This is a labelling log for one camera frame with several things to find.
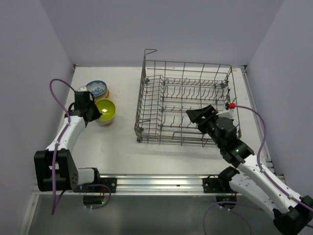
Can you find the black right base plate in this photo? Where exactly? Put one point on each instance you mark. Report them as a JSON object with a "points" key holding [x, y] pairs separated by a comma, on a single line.
{"points": [[216, 184]]}

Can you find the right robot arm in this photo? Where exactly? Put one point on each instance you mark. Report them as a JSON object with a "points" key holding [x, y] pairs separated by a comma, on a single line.
{"points": [[290, 211]]}

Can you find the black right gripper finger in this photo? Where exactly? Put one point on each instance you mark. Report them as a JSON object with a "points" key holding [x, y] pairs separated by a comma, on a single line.
{"points": [[198, 114], [202, 124]]}

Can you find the aluminium mounting rail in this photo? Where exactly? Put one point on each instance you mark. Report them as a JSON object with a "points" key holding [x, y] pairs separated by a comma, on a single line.
{"points": [[146, 185]]}

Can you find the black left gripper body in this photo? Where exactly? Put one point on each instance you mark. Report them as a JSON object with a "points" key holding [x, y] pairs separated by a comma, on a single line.
{"points": [[91, 99]]}

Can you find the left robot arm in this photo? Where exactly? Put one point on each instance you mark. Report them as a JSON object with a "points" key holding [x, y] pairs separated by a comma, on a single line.
{"points": [[55, 166]]}

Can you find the beige bowl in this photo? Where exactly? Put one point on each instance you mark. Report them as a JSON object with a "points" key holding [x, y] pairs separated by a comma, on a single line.
{"points": [[105, 120]]}

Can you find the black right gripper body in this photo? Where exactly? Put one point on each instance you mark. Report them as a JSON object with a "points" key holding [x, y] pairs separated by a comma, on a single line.
{"points": [[212, 132]]}

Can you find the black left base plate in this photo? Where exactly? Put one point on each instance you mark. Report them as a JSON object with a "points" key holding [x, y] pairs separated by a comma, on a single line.
{"points": [[97, 186]]}

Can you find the white blue patterned bowl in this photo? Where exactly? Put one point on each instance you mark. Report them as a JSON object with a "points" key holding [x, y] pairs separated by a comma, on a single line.
{"points": [[96, 87]]}

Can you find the orange ribbed bowl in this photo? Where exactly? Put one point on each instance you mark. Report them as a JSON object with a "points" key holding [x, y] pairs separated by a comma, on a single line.
{"points": [[102, 93]]}

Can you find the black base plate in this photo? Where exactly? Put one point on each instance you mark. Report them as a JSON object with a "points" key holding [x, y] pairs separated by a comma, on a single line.
{"points": [[216, 184], [97, 186]]}

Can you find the lime green bowl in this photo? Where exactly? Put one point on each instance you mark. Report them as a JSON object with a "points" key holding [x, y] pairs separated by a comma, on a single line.
{"points": [[106, 107]]}

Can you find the grey wire dish rack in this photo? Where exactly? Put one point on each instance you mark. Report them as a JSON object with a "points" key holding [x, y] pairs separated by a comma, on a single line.
{"points": [[169, 88]]}

